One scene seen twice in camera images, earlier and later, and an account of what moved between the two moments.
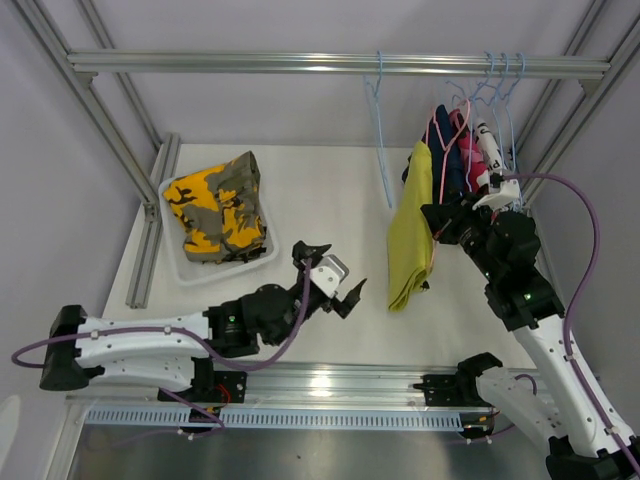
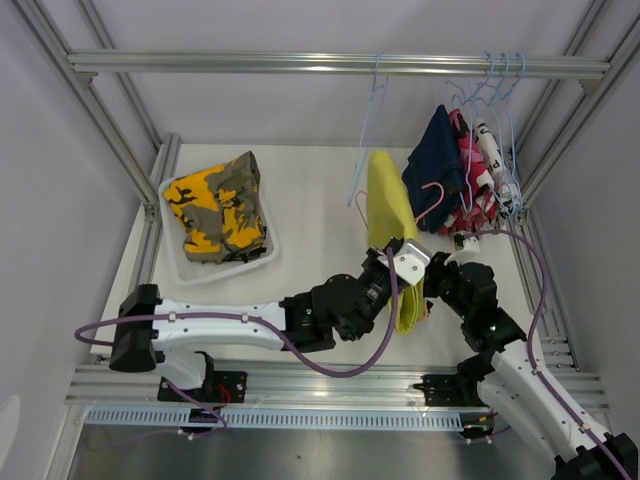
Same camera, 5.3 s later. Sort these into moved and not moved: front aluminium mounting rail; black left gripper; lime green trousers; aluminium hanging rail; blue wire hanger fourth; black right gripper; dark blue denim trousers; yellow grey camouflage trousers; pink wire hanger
Moved: black right gripper; black left gripper; lime green trousers; pink wire hanger
Not moved: blue wire hanger fourth; dark blue denim trousers; front aluminium mounting rail; yellow grey camouflage trousers; aluminium hanging rail
